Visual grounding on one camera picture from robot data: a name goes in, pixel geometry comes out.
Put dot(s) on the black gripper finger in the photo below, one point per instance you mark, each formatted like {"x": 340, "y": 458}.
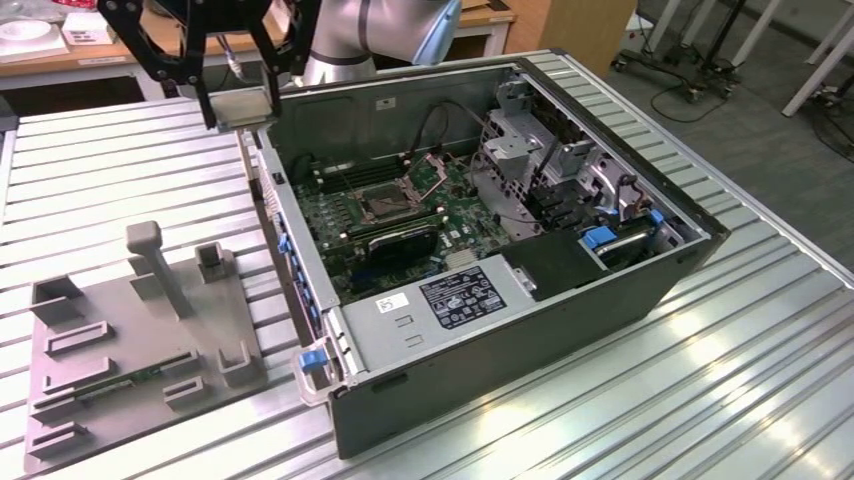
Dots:
{"x": 143, "y": 55}
{"x": 272, "y": 65}

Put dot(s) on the silver CPU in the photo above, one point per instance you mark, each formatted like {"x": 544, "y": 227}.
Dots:
{"x": 240, "y": 105}

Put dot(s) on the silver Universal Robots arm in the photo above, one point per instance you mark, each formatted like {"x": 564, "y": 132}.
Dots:
{"x": 347, "y": 30}

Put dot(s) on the CPU socket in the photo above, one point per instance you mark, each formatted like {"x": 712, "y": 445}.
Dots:
{"x": 383, "y": 205}

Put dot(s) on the white cardboard box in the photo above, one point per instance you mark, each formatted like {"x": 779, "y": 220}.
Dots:
{"x": 85, "y": 29}

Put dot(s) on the wooden desk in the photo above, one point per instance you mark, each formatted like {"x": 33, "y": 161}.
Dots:
{"x": 40, "y": 58}

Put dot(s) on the white round bowl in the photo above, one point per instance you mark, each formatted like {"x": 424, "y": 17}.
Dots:
{"x": 23, "y": 34}

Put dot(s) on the thin locking lever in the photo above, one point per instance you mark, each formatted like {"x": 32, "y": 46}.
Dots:
{"x": 442, "y": 184}

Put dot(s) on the blue card retention clip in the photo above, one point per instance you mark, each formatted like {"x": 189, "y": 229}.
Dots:
{"x": 281, "y": 244}

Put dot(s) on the grey metal drive cage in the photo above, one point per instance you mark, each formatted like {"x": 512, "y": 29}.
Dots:
{"x": 510, "y": 150}

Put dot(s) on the green motherboard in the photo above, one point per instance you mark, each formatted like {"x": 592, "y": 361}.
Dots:
{"x": 460, "y": 220}

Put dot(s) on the black graphics card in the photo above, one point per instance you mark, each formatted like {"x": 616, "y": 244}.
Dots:
{"x": 400, "y": 255}

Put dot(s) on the wooden cabinet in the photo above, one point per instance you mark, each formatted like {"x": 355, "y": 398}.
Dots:
{"x": 587, "y": 30}

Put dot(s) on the grey parts rack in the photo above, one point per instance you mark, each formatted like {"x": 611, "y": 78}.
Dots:
{"x": 147, "y": 325}

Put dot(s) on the grey power supply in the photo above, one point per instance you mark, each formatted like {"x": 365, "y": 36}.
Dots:
{"x": 387, "y": 335}

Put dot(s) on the black plastic air shroud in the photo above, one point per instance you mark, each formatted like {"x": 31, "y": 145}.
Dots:
{"x": 554, "y": 265}

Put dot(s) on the hard disk in blue carrier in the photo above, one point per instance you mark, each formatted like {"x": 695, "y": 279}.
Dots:
{"x": 595, "y": 239}

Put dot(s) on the blue case latch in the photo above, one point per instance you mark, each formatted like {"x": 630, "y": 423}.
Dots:
{"x": 312, "y": 362}

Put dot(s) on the black wheeled stand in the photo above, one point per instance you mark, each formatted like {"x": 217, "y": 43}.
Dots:
{"x": 700, "y": 75}

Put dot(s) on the small blue clip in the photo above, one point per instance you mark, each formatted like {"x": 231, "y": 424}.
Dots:
{"x": 652, "y": 217}

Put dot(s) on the green RAM stick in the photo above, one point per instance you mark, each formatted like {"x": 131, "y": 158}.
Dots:
{"x": 107, "y": 387}

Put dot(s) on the black open PC case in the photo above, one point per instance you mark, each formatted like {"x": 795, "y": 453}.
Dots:
{"x": 500, "y": 390}

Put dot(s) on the white table frame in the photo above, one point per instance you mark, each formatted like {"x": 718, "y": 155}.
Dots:
{"x": 800, "y": 85}

